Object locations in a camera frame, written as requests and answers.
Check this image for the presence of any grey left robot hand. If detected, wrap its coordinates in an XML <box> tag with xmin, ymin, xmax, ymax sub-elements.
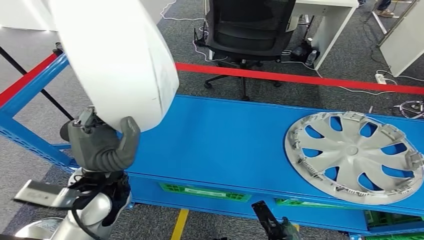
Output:
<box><xmin>59</xmin><ymin>105</ymin><xmax>142</xmax><ymax>173</ymax></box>

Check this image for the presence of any white plastic body part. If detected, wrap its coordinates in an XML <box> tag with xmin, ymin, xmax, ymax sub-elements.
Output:
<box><xmin>47</xmin><ymin>0</ymin><xmax>180</xmax><ymax>133</ymax></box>

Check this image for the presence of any blue metal shelf rack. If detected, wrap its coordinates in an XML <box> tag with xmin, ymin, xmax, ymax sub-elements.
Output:
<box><xmin>0</xmin><ymin>52</ymin><xmax>424</xmax><ymax>240</ymax></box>

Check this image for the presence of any red barrier belt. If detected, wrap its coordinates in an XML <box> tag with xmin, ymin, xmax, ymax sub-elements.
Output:
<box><xmin>0</xmin><ymin>52</ymin><xmax>60</xmax><ymax>109</ymax></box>
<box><xmin>174</xmin><ymin>62</ymin><xmax>424</xmax><ymax>96</ymax></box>

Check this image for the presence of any grey stanchion with round base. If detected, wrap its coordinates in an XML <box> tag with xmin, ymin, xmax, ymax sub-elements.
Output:
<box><xmin>14</xmin><ymin>216</ymin><xmax>65</xmax><ymax>240</ymax></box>

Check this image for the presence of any black wifi router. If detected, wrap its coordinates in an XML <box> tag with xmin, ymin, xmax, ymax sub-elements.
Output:
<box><xmin>193</xmin><ymin>27</ymin><xmax>209</xmax><ymax>47</ymax></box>

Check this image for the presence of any black office chair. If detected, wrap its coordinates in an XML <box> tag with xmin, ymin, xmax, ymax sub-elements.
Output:
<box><xmin>203</xmin><ymin>0</ymin><xmax>297</xmax><ymax>102</ymax></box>

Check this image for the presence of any black bag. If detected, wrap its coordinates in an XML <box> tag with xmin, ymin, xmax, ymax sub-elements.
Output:
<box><xmin>291</xmin><ymin>39</ymin><xmax>314</xmax><ymax>62</ymax></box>

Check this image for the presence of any clear water bottle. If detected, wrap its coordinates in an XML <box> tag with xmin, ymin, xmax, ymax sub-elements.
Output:
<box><xmin>305</xmin><ymin>49</ymin><xmax>318</xmax><ymax>67</ymax></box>

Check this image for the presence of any grey wheel hubcap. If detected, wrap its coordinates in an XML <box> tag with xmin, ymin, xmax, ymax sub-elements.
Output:
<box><xmin>284</xmin><ymin>110</ymin><xmax>424</xmax><ymax>206</ymax></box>

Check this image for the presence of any white desk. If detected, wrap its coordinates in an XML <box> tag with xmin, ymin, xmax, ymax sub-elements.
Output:
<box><xmin>286</xmin><ymin>0</ymin><xmax>360</xmax><ymax>71</ymax></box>

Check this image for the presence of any chrome star chair base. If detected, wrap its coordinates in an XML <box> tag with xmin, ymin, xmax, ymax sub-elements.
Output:
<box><xmin>394</xmin><ymin>100</ymin><xmax>424</xmax><ymax>120</ymax></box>

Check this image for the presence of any person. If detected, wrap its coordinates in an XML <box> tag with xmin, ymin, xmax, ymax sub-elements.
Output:
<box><xmin>375</xmin><ymin>0</ymin><xmax>397</xmax><ymax>18</ymax></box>

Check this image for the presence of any white board panel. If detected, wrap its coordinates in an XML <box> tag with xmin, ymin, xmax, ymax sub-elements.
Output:
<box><xmin>379</xmin><ymin>0</ymin><xmax>424</xmax><ymax>78</ymax></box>

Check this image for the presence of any black stanchion post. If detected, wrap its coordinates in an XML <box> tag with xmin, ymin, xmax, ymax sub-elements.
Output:
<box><xmin>0</xmin><ymin>45</ymin><xmax>75</xmax><ymax>122</ymax></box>

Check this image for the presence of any black camera cable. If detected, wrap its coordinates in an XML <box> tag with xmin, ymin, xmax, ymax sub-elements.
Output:
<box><xmin>70</xmin><ymin>198</ymin><xmax>104</xmax><ymax>240</ymax></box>

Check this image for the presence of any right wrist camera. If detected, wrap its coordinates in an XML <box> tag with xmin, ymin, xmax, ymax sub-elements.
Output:
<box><xmin>251</xmin><ymin>200</ymin><xmax>282</xmax><ymax>239</ymax></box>

